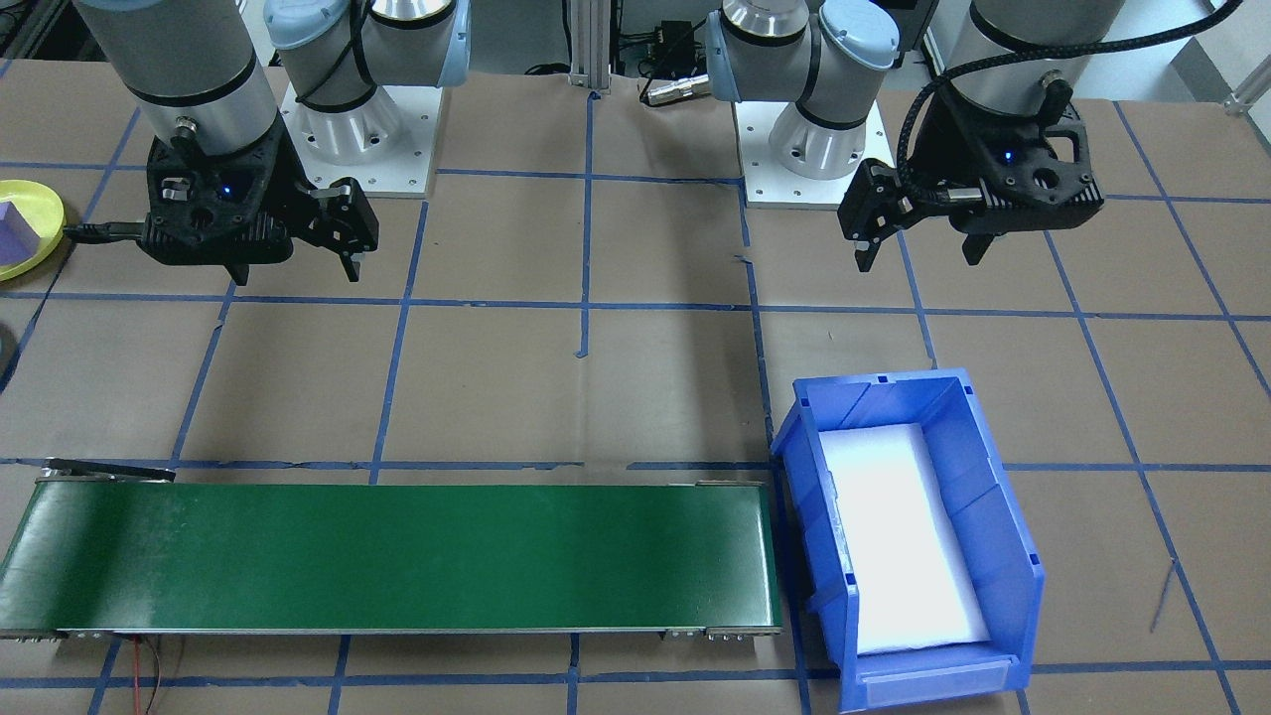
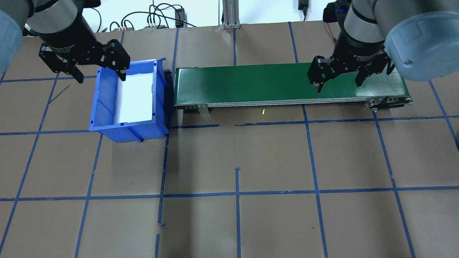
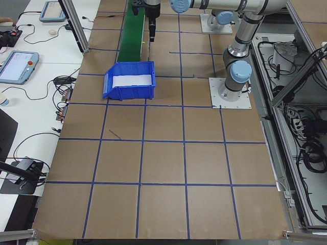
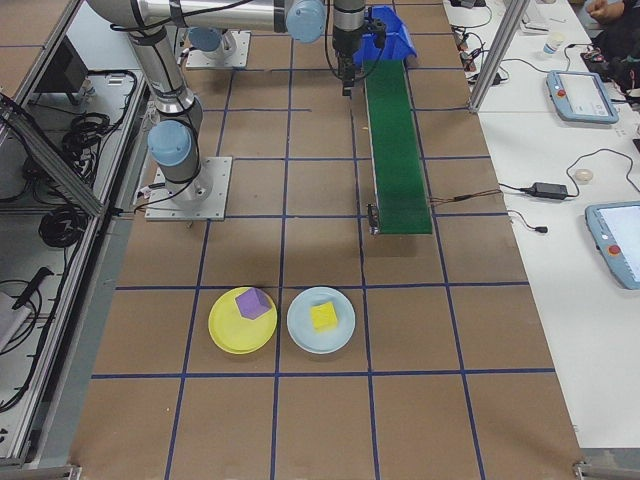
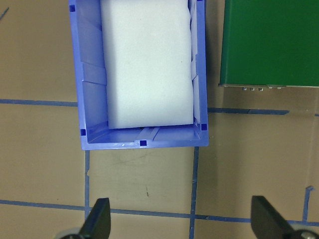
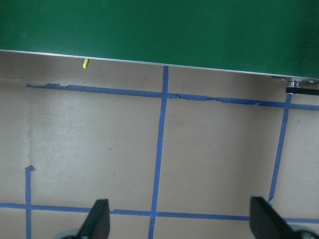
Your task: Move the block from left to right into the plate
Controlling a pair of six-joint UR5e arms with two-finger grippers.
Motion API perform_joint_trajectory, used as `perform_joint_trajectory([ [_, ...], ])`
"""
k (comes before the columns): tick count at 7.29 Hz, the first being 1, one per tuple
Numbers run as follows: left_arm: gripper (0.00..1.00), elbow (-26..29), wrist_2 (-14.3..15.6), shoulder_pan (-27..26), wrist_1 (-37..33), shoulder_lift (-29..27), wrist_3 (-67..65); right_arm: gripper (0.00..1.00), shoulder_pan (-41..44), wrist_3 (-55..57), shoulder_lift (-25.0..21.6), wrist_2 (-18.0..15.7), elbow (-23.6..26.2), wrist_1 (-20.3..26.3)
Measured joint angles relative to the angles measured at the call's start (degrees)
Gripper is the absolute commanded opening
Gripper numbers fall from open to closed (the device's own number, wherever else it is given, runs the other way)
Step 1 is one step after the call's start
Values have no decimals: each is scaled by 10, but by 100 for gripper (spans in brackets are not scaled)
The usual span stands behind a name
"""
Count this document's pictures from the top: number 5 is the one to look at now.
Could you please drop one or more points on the white foam pad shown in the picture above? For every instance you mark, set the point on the white foam pad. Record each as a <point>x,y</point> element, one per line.
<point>149,62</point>

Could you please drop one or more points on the green conveyor belt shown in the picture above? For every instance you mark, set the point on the green conveyor belt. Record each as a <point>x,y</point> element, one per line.
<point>274,37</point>

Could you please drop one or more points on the blue plastic storage bin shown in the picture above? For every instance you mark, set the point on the blue plastic storage bin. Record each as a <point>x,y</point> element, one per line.
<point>77,74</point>

